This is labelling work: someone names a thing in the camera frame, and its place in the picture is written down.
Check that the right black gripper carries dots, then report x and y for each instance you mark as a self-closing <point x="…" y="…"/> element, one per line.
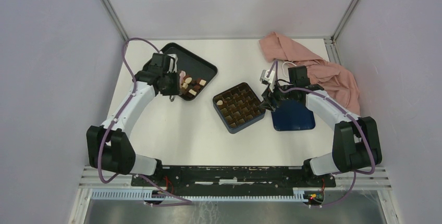
<point x="268" y="96"/>

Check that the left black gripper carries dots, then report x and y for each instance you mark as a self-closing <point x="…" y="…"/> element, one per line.
<point x="175" y="89"/>

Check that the blue chocolate box with insert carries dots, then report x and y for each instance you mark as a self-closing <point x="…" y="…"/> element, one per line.
<point x="240" y="108"/>

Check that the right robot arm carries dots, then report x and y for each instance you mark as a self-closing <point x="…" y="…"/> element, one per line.
<point x="356" y="145"/>

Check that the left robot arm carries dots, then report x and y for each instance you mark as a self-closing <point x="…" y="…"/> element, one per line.
<point x="109" y="147"/>

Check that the black plastic tray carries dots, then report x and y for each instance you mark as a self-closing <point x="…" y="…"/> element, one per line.
<point x="200" y="70"/>

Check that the blue box lid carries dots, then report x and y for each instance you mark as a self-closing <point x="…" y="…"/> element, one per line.
<point x="292" y="116"/>

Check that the pink cloth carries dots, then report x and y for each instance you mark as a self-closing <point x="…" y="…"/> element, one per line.
<point x="338" y="81"/>

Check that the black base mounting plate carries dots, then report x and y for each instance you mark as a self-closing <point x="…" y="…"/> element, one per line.
<point x="238" y="181"/>

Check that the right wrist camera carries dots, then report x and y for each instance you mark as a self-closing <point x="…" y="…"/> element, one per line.
<point x="267" y="77"/>

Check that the white slotted cable duct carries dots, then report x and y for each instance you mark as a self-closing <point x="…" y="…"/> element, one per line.
<point x="151" y="195"/>

